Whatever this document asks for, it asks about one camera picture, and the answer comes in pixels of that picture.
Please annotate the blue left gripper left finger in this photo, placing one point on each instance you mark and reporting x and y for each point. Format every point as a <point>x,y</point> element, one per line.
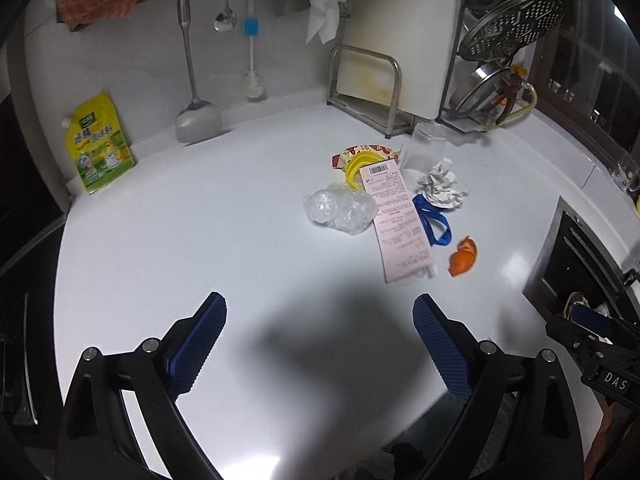
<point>190,342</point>

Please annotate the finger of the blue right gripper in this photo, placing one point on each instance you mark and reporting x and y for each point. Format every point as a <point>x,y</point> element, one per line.
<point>572,335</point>
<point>589,319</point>

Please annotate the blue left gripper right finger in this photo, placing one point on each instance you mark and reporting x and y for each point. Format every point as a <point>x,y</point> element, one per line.
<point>435,331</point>

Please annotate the pink paper receipt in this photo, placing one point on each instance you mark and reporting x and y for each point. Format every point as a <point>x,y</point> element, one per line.
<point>404,247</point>

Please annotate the white paper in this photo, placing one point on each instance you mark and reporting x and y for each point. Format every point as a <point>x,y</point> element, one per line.
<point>438,187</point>

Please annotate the clear plastic bag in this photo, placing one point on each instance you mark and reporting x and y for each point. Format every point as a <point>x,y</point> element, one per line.
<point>342,208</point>

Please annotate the clear plastic cup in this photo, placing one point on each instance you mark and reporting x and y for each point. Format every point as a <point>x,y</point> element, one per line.
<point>424,149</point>

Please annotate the red patterned snack wrapper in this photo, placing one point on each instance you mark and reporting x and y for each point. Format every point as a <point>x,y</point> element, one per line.
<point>376,152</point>

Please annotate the black kitchen sink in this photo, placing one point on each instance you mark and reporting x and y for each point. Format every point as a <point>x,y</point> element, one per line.
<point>572,259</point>

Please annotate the right hand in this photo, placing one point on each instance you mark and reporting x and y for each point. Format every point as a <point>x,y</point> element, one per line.
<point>616,423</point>

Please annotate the clear glass mug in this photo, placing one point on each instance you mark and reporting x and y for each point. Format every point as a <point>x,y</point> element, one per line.
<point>626,174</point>

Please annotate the yellow green detergent pouch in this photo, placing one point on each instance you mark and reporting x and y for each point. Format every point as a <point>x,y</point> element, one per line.
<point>97,146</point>

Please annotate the steel cutting board rack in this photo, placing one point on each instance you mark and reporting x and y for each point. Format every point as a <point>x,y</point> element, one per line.
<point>367,85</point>

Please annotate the grey ladle spatula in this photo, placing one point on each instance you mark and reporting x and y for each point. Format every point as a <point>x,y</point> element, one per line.
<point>200,120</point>

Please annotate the steel pot lid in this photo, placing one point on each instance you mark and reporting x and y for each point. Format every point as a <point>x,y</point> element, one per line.
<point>476,89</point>

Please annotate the dish drying rack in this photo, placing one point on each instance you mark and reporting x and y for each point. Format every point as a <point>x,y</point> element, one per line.
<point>515,97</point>

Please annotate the blue white bottle brush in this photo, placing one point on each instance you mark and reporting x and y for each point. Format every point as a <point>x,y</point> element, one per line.
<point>254,90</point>

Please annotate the steel steamer plate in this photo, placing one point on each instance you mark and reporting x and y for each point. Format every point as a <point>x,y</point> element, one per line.
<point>512,25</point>

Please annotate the white cutting board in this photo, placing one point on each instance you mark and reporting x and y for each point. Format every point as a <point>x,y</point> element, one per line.
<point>418,34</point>

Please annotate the small steel spoon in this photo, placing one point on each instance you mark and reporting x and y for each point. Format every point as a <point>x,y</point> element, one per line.
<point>226,20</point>

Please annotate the dark window frame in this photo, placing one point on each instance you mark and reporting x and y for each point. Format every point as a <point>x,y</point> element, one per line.
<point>586,73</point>

